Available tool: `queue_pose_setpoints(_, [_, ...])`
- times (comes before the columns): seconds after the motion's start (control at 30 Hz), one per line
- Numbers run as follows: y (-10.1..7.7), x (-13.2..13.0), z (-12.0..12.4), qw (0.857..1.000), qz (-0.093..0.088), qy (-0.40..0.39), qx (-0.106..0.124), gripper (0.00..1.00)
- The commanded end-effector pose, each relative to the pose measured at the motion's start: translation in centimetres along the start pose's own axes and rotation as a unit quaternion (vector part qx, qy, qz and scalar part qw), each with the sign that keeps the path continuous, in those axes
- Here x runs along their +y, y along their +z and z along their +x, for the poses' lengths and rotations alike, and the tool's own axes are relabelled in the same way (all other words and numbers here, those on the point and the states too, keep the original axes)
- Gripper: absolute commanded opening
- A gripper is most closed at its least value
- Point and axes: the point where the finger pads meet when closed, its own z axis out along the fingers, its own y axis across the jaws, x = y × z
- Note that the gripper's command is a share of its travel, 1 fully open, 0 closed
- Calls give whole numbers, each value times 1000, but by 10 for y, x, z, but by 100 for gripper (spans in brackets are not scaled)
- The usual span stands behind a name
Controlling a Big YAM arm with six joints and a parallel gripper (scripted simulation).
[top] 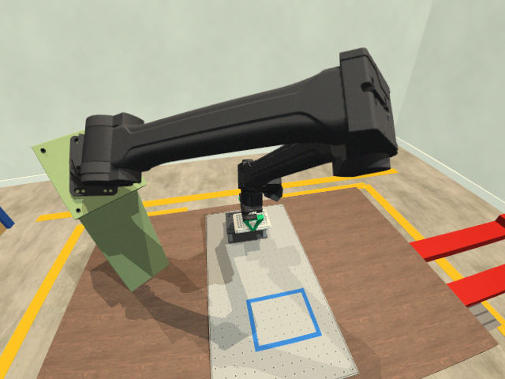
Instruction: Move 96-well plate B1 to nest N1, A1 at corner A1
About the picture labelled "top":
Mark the white well plate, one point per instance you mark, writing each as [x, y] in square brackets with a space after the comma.
[240, 227]

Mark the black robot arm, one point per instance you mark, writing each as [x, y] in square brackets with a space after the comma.
[335, 109]

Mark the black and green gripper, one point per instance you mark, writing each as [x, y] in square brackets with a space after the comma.
[246, 207]

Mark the blue tape outline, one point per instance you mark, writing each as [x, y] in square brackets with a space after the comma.
[283, 342]

